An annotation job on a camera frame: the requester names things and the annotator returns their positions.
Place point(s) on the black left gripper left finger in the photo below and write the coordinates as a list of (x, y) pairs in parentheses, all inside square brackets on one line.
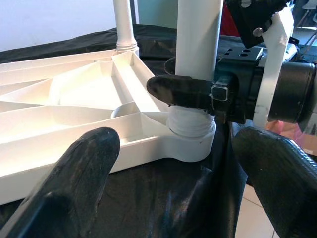
[(74, 186)]

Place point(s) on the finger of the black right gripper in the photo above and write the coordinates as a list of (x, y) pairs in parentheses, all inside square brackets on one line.
[(178, 91), (171, 66)]

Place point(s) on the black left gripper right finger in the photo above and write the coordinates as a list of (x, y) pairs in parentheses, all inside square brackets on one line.
[(280, 178)]

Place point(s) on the white plastic table leg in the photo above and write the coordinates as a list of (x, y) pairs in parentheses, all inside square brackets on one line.
[(125, 24), (198, 37)]

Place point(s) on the white plastic table top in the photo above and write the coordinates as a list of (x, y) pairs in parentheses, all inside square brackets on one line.
[(74, 104)]

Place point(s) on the pink plastic bag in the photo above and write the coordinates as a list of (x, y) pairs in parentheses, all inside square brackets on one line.
[(289, 134)]

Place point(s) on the dark red cloth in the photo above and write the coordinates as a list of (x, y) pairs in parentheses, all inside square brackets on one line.
[(229, 22)]

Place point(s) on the black plastic table cloth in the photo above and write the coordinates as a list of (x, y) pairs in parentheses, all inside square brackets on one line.
[(173, 198)]

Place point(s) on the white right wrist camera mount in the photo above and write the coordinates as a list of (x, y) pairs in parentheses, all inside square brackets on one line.
[(277, 49)]

